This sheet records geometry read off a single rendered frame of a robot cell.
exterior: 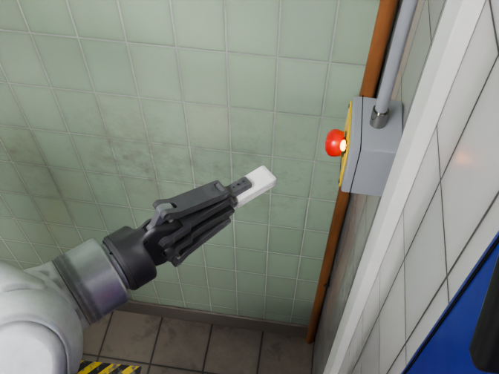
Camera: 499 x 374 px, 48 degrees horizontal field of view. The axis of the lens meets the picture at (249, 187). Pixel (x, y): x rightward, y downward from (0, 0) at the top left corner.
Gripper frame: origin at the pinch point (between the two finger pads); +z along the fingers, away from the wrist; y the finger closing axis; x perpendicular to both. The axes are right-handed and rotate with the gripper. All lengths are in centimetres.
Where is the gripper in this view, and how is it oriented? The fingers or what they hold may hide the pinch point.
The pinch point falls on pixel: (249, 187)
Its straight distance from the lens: 74.6
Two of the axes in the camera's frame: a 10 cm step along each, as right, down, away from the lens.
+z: 8.0, -4.8, 3.5
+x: 5.9, 6.5, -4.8
